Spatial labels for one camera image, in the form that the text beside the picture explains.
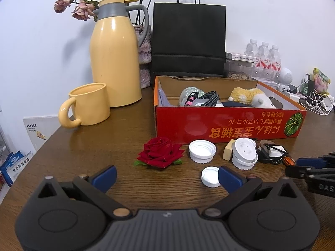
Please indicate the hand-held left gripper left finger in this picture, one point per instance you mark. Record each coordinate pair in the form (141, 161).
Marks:
(106, 178)

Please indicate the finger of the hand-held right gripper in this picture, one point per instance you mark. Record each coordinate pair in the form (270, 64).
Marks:
(308, 161)
(298, 172)

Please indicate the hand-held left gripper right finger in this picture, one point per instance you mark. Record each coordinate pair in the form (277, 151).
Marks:
(230, 179)

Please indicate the small white bottle cap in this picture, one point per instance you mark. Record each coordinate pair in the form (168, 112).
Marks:
(209, 176)

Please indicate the large white bottle cap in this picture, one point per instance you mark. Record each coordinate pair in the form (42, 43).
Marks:
(201, 150)

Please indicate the red cardboard box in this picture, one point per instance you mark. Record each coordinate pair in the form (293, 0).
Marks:
(209, 125)

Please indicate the red fabric rose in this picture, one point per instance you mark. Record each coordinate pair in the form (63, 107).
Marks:
(159, 150)

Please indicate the dark blue pouch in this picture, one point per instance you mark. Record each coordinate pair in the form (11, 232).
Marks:
(235, 104)

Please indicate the yellow and white plush toy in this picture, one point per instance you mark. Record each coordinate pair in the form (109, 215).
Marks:
(248, 94)

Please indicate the white and pink toy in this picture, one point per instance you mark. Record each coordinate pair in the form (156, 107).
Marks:
(190, 100)

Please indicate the clear iridescent ball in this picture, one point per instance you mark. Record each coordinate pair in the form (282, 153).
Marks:
(195, 90)

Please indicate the beige eraser block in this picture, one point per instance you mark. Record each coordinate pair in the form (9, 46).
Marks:
(228, 150)

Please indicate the white power adapter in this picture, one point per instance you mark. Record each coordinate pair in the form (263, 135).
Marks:
(294, 97)

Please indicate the black power adapter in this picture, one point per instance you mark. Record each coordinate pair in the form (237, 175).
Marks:
(292, 89)

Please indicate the green and black small box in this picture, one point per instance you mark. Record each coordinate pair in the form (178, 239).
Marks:
(306, 86)

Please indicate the yellow mug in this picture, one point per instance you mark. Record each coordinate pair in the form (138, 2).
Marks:
(90, 104)

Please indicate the white board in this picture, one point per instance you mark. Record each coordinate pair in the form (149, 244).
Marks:
(39, 130)

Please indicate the green and yellow snack packet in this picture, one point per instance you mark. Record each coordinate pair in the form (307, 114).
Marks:
(321, 79)

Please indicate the white robot figure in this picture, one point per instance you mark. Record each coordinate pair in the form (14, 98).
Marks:
(285, 77)

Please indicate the blue and white bags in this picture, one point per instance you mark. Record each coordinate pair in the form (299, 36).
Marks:
(14, 167)

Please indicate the purple cloth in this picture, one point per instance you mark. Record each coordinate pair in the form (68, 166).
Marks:
(162, 98)

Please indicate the clear jar of nuts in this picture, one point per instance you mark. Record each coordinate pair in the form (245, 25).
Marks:
(239, 72)

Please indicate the yellow thermos jug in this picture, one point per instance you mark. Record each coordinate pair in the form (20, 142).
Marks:
(115, 57)

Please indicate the flat white box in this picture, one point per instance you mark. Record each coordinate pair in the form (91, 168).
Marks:
(240, 57)

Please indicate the pink textured vase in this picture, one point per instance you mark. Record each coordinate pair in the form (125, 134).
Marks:
(145, 52)

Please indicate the black paper bag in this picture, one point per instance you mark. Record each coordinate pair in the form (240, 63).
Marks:
(188, 36)

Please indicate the bunch of dried pink roses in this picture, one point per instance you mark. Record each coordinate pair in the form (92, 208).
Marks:
(83, 9)

